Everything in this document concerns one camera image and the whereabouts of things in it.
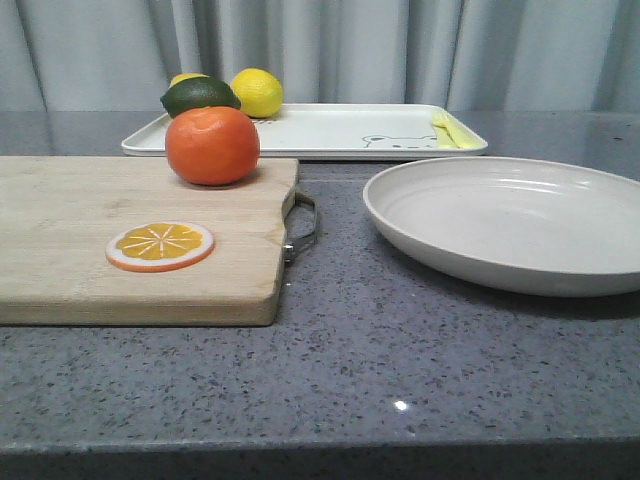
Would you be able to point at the orange mandarin fruit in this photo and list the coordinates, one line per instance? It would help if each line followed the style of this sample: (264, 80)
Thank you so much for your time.
(212, 146)

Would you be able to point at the beige round plate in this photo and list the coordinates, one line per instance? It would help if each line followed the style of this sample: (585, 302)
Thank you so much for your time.
(521, 225)

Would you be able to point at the white rectangular tray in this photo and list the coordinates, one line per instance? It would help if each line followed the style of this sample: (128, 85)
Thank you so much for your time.
(353, 132)

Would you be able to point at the yellow lemon right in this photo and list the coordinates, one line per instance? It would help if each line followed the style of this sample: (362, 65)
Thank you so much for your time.
(260, 92)

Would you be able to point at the yellow lemon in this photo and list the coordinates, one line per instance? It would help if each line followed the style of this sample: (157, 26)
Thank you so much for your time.
(185, 76)
(260, 92)

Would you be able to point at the yellow plastic fork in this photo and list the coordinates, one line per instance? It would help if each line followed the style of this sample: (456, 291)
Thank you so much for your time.
(444, 130)

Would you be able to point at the orange slice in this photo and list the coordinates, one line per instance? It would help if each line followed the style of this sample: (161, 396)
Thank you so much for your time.
(160, 247)

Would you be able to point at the yellow plastic knife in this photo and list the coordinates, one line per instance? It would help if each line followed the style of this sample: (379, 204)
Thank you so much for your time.
(459, 133)

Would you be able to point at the green lime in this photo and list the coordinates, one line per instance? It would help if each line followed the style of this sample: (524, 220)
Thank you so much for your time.
(198, 92)

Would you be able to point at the yellow lemon left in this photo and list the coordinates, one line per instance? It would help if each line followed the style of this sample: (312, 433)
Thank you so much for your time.
(185, 76)

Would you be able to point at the wooden cutting board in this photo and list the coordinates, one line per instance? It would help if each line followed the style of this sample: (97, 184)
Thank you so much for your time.
(59, 214)

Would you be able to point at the grey curtain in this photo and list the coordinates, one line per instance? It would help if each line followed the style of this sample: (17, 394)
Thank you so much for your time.
(463, 55)

